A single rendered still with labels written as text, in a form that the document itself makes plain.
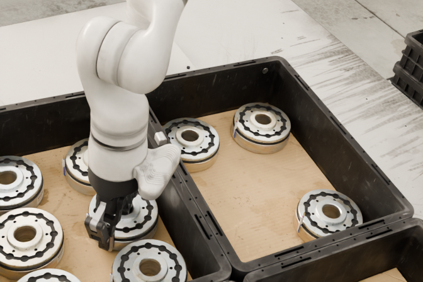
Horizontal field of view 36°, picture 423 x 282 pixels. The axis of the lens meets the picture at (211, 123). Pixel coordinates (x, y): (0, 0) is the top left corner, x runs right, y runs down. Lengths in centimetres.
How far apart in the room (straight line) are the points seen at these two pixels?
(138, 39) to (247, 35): 96
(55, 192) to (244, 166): 31
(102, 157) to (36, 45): 77
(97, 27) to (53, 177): 39
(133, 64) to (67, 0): 234
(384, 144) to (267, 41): 41
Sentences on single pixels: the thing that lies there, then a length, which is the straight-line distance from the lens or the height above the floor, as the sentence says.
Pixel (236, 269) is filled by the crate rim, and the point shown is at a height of 93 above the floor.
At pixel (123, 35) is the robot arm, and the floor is 120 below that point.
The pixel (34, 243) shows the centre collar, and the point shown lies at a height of 87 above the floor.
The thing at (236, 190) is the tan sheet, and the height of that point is 83.
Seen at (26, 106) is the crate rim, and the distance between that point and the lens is 102.
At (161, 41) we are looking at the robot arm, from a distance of 70.
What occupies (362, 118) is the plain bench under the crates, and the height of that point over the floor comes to 70.
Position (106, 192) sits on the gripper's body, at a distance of 84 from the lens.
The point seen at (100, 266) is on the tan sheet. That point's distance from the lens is 94.
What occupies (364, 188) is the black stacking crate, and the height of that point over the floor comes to 89.
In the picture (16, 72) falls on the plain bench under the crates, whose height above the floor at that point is 70.
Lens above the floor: 160
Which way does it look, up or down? 41 degrees down
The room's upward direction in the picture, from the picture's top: 10 degrees clockwise
